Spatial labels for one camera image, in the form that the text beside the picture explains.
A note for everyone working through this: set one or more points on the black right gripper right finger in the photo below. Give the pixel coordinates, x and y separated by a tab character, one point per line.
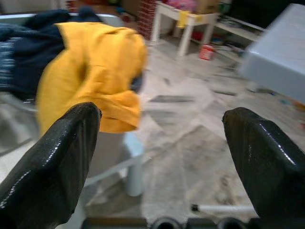
269	167

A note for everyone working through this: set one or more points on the small white table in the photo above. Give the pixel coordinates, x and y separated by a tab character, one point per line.
186	40

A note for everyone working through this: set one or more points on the yellow garment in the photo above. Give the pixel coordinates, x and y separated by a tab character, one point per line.
95	71

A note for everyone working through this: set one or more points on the pink bag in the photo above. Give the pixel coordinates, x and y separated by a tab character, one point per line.
182	3

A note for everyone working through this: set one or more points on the cardboard box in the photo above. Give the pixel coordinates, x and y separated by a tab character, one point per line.
208	6

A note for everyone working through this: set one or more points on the navy garment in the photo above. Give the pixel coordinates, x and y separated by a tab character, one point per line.
35	47

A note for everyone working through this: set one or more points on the small yellow cloth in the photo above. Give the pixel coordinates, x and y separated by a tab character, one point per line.
182	19

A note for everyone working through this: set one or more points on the black television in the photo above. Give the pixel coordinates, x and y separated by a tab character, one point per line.
250	14

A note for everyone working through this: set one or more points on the grey folding table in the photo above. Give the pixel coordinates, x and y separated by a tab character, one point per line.
281	59

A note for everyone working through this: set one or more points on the red carton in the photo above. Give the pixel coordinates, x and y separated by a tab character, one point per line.
206	52

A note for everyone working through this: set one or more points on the white television bench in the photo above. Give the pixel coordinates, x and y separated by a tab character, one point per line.
233	31

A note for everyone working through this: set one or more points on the pale blue plastic chair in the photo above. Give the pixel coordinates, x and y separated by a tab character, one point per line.
134	167

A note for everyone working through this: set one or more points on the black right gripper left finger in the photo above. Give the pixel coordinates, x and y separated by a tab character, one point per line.
59	162

